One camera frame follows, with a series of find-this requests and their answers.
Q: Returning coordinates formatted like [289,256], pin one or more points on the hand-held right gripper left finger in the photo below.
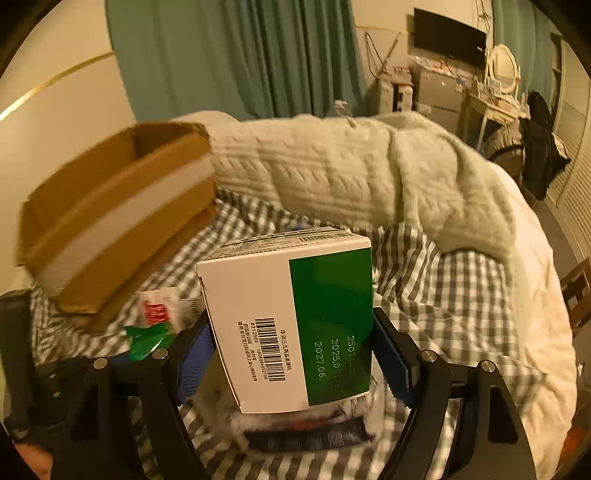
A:
[199,357]

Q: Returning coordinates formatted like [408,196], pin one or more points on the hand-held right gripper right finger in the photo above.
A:
[392,355]

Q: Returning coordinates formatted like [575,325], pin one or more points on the green and white carton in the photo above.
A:
[258,314]

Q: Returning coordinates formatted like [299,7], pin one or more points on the cardboard box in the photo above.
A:
[106,240]

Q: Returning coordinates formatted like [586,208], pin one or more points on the green packet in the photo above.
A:
[147,341]

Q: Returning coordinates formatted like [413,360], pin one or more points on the red and white packet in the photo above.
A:
[159,309]

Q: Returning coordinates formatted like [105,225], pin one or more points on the grey checked bed sheet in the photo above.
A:
[443,295]

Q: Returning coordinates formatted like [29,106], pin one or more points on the dark striped packet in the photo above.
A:
[304,441]

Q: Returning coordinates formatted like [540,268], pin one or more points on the white duvet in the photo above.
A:
[540,286]

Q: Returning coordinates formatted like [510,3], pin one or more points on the cream knitted blanket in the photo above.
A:
[351,175]

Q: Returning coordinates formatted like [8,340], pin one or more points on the wooden chair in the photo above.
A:
[577,295]

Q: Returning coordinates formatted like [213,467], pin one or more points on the clear water bottle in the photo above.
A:
[339,109]

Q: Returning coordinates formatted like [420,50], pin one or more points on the white cabinet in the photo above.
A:
[388,94]

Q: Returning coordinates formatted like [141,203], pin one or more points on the black clothes pile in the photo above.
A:
[540,138]

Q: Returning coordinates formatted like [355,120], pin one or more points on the white vanity table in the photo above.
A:
[489,108]

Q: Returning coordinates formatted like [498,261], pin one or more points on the grey drawer cabinet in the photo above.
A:
[438,92]

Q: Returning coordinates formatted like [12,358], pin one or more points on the white louvred wardrobe door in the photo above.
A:
[572,152]

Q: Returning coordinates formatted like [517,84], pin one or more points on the green curtain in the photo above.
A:
[240,55]
[526,37]

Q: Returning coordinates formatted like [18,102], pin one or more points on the round white mirror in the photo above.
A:
[503,67]

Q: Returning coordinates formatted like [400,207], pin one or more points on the black wall screen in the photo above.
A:
[448,37]

